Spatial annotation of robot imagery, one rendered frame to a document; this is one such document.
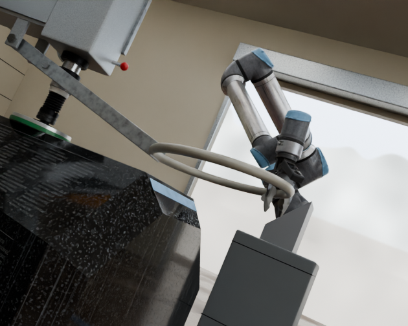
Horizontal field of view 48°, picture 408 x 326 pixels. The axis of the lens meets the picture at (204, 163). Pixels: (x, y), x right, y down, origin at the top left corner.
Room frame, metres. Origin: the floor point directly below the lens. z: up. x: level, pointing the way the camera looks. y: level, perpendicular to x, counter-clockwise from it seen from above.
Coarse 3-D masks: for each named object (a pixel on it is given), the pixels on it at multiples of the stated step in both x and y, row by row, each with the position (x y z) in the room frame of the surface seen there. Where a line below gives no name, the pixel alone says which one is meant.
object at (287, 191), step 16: (160, 144) 1.34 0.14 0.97; (176, 144) 1.29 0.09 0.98; (160, 160) 1.56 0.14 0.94; (208, 160) 1.24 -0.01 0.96; (224, 160) 1.23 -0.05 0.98; (240, 160) 1.24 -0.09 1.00; (208, 176) 1.69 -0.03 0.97; (256, 176) 1.25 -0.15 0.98; (272, 176) 1.27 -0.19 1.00; (256, 192) 1.63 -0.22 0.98; (288, 192) 1.36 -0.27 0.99
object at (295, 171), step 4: (284, 160) 1.54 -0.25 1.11; (284, 164) 1.53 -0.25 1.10; (288, 164) 1.51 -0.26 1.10; (292, 164) 1.53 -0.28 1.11; (284, 168) 1.52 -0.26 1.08; (288, 168) 1.49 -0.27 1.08; (292, 168) 1.49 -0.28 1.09; (296, 168) 1.51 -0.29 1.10; (288, 172) 1.48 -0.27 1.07; (292, 172) 1.46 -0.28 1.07; (296, 172) 1.46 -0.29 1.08; (300, 172) 1.49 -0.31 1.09; (288, 176) 1.48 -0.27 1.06; (292, 176) 1.45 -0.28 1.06; (296, 176) 1.45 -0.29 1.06; (300, 176) 1.46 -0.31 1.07; (296, 180) 1.46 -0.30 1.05; (300, 180) 1.46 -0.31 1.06
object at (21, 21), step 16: (0, 0) 1.57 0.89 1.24; (16, 0) 1.56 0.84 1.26; (32, 0) 1.54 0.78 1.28; (48, 0) 1.53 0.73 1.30; (0, 16) 1.65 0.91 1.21; (16, 16) 1.56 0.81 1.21; (32, 16) 1.54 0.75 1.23; (48, 16) 1.53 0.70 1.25; (16, 32) 1.56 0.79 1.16; (32, 32) 1.68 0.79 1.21; (16, 48) 1.56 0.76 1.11; (48, 48) 1.72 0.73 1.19
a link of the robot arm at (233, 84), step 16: (224, 80) 2.01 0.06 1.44; (240, 80) 2.01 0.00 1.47; (240, 96) 1.91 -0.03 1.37; (240, 112) 1.87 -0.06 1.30; (256, 112) 1.84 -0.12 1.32; (256, 128) 1.76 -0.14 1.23; (256, 144) 1.72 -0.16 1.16; (272, 144) 1.67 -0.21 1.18; (256, 160) 1.69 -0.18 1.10; (272, 160) 1.69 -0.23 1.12
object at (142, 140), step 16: (32, 48) 1.57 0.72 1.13; (32, 64) 1.69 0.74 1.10; (48, 64) 1.54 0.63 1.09; (64, 80) 1.54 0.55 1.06; (80, 96) 1.52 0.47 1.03; (96, 96) 1.51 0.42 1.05; (96, 112) 1.51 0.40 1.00; (112, 112) 1.50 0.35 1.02; (128, 128) 1.48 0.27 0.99; (144, 144) 1.46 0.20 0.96
